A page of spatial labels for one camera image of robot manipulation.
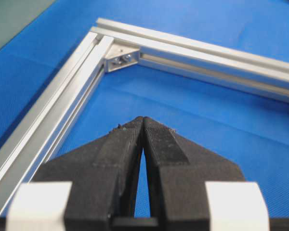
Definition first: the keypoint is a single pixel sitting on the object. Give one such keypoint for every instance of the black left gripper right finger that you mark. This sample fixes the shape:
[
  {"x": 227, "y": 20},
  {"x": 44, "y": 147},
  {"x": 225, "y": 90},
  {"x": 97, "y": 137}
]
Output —
[{"x": 177, "y": 170}]

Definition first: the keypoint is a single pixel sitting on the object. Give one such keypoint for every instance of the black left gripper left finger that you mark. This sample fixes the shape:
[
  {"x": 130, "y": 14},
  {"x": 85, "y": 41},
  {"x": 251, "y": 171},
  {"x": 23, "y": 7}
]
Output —
[{"x": 104, "y": 175}]

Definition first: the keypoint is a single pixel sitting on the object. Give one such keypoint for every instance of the blue table mat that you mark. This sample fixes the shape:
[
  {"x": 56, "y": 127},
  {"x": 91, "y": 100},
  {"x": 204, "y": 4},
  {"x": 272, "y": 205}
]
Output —
[{"x": 250, "y": 130}]

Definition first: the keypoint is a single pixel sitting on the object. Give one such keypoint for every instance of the aluminium extrusion frame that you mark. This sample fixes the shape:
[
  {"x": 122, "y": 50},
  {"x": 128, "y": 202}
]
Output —
[{"x": 110, "y": 46}]

